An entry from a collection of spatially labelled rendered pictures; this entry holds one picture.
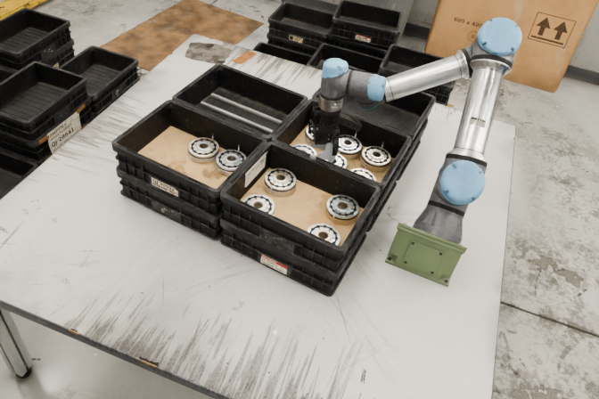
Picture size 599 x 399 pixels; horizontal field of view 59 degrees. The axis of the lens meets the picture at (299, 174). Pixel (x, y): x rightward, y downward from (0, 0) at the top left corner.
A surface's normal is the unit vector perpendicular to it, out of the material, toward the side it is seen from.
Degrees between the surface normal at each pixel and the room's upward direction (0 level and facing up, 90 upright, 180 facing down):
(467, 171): 52
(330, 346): 0
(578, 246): 0
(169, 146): 0
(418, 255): 90
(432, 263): 90
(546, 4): 79
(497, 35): 37
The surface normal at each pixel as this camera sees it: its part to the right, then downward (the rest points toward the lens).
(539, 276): 0.11, -0.73
